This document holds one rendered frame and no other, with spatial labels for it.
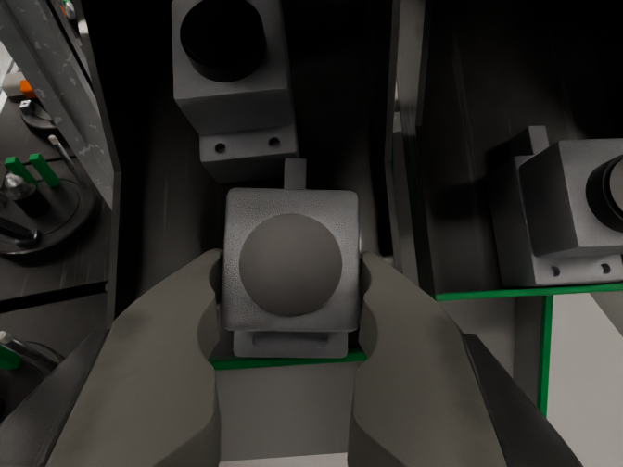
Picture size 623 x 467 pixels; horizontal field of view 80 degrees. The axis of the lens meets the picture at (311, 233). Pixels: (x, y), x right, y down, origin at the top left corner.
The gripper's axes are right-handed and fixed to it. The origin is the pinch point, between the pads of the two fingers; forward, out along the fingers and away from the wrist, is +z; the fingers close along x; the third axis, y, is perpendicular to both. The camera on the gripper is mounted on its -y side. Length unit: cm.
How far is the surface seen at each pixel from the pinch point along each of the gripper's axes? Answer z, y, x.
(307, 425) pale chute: 9.7, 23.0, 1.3
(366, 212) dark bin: 6.6, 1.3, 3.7
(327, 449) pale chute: 8.9, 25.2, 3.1
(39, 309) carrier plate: 23.4, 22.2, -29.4
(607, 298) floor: 108, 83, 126
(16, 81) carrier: 62, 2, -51
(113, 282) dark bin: 2.5, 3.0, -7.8
